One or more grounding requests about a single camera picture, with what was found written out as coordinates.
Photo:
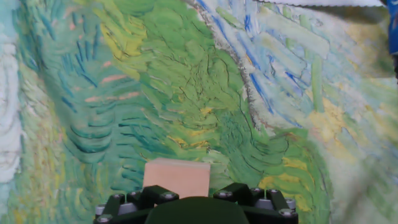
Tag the blue object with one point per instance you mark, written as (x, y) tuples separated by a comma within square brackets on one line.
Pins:
[(393, 31)]

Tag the green blue painted cloth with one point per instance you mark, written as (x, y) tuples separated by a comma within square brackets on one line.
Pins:
[(186, 93)]

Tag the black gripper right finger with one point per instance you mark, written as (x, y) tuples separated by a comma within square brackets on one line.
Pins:
[(273, 214)]

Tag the large wooden block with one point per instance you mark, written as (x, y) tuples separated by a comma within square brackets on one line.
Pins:
[(175, 179)]

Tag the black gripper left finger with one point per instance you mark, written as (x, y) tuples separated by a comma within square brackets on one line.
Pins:
[(118, 214)]

